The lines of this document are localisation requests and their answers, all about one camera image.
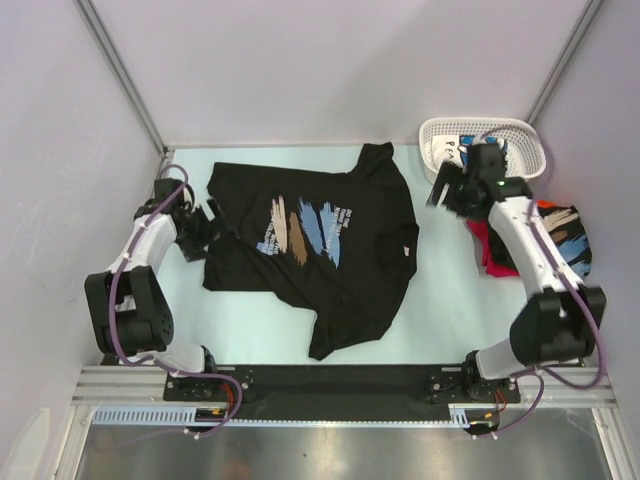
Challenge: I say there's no aluminium corner post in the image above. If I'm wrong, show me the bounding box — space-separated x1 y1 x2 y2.
73 0 168 158
525 0 607 126

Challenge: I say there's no white daisy print t-shirt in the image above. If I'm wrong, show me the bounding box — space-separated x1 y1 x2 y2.
430 133 514 177

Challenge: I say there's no folded black printed t-shirt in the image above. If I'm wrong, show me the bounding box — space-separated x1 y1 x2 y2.
467 201 592 279

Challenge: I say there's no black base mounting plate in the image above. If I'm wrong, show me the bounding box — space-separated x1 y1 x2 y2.
163 364 521 422

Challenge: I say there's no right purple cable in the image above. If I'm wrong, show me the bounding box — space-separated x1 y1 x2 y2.
459 127 609 441

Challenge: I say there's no black printed t-shirt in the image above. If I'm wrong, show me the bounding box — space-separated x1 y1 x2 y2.
467 201 592 279
203 143 419 360

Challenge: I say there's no aluminium frame rail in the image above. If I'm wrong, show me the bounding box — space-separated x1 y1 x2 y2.
73 366 617 408

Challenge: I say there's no white slotted cable duct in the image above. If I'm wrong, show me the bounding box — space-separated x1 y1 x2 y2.
92 406 497 429

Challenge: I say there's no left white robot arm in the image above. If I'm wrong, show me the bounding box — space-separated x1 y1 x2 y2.
84 178 241 400

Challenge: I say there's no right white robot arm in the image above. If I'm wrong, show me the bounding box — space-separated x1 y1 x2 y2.
427 140 607 401

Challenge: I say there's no white plastic basket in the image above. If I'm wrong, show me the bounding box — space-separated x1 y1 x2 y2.
418 117 547 183

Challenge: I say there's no left aluminium corner post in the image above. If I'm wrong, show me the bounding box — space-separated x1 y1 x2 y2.
73 0 168 158

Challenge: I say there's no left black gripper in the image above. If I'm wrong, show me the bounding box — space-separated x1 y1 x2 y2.
176 197 237 261

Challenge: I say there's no purple cable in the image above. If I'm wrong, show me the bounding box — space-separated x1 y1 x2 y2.
459 127 609 441
109 163 244 441

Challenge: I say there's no right aluminium corner post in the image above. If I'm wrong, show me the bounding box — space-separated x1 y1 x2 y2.
525 0 607 126

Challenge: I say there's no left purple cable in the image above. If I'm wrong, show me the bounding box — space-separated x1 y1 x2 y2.
109 163 244 441

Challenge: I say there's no folded red t-shirt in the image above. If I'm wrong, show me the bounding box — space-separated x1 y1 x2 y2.
467 196 561 291

